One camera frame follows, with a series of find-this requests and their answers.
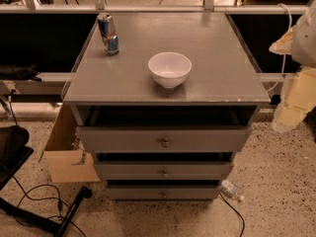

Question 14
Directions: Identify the black cloth on rail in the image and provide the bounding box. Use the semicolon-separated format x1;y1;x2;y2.
0;64;41;82

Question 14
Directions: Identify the black bag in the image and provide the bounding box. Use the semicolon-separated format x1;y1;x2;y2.
0;125;34;190

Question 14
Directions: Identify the black stand with cable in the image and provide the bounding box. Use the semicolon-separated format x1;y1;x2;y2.
0;176;92;237

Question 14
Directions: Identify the grey drawer cabinet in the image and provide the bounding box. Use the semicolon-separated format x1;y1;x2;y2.
64;13;270;190

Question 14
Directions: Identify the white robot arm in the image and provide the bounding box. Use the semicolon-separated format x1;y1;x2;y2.
269;7;316;132

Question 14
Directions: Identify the blue silver drink can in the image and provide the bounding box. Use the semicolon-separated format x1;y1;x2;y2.
97;13;119;55

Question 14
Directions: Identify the black floor cable right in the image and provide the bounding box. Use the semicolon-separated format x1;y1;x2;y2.
218;194;246;237

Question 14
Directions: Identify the white bowl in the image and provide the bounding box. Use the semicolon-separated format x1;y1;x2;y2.
148;52;192;89

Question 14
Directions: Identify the grey drawer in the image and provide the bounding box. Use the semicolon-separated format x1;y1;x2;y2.
107;185;219;200
77;126;251;153
94;161;233;180

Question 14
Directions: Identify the grey bottom drawer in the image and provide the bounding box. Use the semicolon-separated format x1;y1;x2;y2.
107;185;219;200

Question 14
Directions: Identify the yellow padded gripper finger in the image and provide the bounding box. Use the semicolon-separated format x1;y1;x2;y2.
272;66;316;133

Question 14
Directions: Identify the grey top drawer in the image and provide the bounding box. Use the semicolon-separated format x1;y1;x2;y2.
77;126;251;153

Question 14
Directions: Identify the metal frame railing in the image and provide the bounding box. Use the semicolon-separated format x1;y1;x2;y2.
0;0;316;97

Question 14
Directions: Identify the white hanging cable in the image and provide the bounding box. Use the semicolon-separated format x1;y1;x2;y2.
266;2;293;94

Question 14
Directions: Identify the cardboard box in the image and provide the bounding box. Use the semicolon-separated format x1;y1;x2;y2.
42;105;100;183

